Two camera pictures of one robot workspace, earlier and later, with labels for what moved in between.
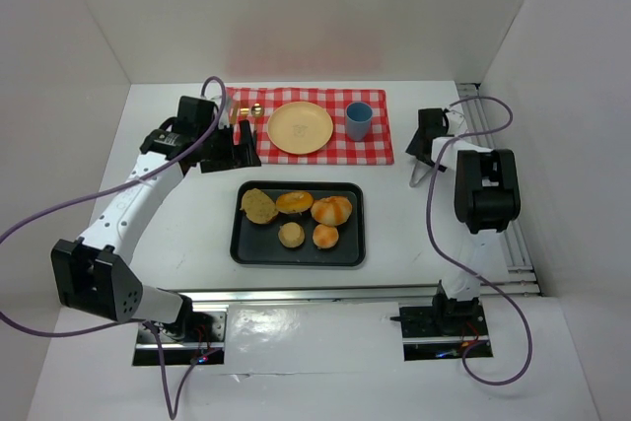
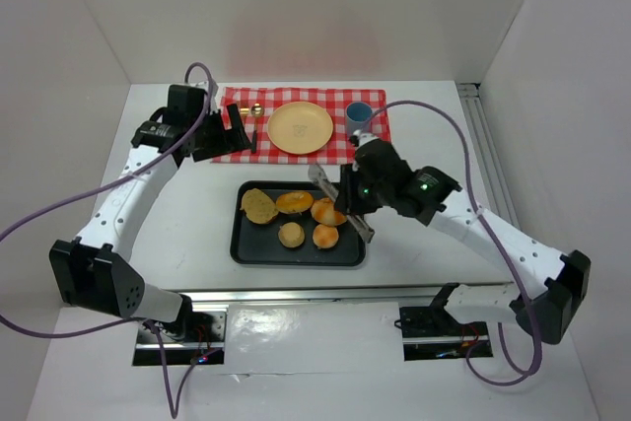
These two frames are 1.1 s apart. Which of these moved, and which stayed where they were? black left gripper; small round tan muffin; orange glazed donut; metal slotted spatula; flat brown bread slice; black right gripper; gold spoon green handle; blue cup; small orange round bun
Moved: metal slotted spatula; black right gripper; black left gripper
Stayed: small orange round bun; gold spoon green handle; flat brown bread slice; small round tan muffin; blue cup; orange glazed donut
